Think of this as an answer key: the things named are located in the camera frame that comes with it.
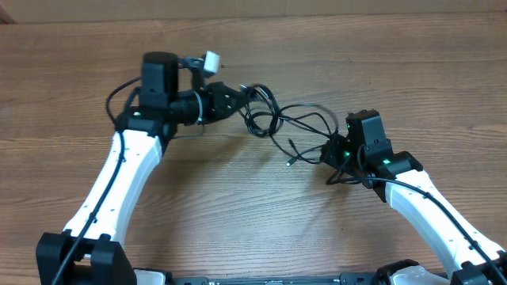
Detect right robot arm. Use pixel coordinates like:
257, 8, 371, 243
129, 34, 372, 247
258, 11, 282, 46
320, 110, 506, 284

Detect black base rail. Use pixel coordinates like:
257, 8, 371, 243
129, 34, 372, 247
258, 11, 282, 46
167, 273, 382, 285

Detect thin black USB cable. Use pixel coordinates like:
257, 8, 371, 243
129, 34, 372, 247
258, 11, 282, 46
269, 102, 340, 167

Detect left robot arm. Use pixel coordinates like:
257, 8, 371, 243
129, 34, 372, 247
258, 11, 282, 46
36, 51, 254, 284

